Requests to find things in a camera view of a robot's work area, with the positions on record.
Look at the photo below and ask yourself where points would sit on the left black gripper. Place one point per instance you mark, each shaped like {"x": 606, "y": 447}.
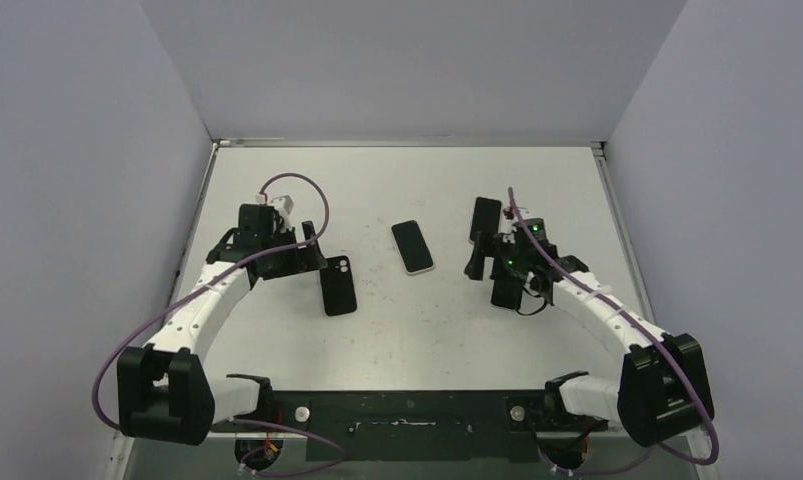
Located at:
{"x": 303, "y": 259}

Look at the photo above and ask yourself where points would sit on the phone pink case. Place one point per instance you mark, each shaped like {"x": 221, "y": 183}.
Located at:
{"x": 411, "y": 245}
{"x": 486, "y": 218}

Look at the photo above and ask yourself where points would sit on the far phone pink case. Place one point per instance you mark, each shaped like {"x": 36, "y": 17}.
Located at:
{"x": 486, "y": 218}

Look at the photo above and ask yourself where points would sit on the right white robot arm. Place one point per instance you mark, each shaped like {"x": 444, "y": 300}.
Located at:
{"x": 663, "y": 389}

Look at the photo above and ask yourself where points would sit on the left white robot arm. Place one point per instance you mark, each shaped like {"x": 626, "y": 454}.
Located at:
{"x": 164, "y": 393}

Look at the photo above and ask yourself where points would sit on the center phone pink case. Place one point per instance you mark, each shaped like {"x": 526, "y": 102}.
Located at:
{"x": 411, "y": 245}

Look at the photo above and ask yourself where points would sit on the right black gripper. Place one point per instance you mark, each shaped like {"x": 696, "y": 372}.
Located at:
{"x": 492, "y": 248}

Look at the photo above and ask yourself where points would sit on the black phone case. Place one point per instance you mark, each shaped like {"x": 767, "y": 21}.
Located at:
{"x": 337, "y": 287}

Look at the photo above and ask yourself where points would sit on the white-edged black phone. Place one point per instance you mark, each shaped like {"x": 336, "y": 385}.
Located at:
{"x": 507, "y": 293}

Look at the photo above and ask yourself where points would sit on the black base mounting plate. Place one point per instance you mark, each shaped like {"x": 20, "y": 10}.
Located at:
{"x": 431, "y": 425}

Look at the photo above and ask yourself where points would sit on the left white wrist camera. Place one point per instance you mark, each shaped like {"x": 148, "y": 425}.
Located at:
{"x": 283, "y": 205}

